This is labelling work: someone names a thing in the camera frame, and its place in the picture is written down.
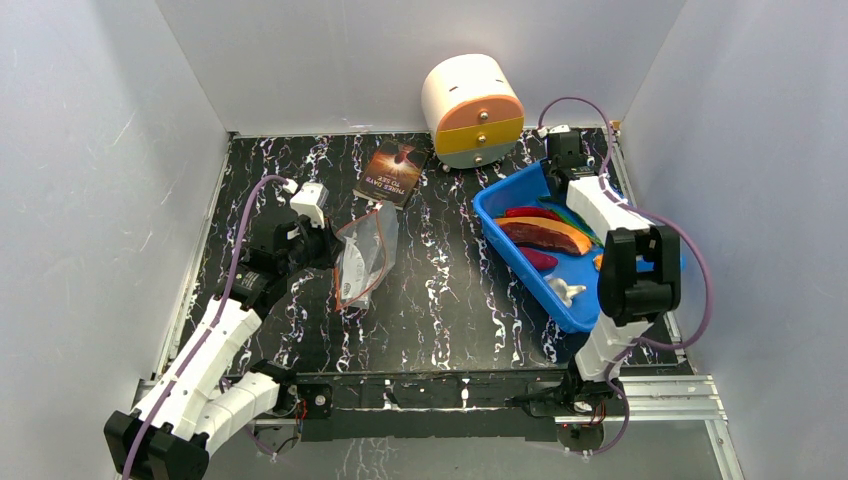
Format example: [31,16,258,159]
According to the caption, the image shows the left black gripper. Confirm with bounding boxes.
[281,212,345,277]

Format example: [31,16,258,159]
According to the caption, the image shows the clear zip bag orange zipper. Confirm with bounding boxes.
[334,201,399,310]

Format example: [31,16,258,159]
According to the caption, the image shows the green toy pepper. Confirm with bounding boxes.
[537,196,572,220]

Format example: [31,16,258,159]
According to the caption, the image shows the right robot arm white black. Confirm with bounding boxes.
[543,126,680,414]

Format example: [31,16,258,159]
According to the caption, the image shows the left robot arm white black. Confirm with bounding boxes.
[104,212,342,479]

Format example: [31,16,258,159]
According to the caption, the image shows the dark paperback book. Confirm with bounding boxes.
[353,140,428,211]

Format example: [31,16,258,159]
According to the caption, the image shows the round white drawer cabinet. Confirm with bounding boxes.
[421,54,525,171]

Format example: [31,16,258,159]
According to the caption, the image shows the dark red sweet potato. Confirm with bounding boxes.
[502,223,591,256]

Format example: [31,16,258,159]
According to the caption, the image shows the red toy chili pepper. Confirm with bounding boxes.
[503,206,563,222]

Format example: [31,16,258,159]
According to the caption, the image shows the magenta purple toy vegetable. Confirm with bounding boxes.
[519,247,558,272]

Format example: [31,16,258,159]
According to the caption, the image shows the white toy garlic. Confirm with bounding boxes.
[547,277,587,308]

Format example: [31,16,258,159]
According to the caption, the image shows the orange toy squash slice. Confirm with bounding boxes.
[495,217,592,255]

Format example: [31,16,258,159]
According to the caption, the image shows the blue plastic bin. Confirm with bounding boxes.
[473,161,666,333]

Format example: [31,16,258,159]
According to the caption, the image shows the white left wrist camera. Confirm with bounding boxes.
[289,182,329,229]

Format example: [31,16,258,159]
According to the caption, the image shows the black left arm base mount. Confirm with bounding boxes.
[216,371,334,437]

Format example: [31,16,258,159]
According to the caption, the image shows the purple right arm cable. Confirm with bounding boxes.
[536,97,711,457]

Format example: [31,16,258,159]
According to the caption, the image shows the aluminium front rail frame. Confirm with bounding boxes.
[119,374,743,480]

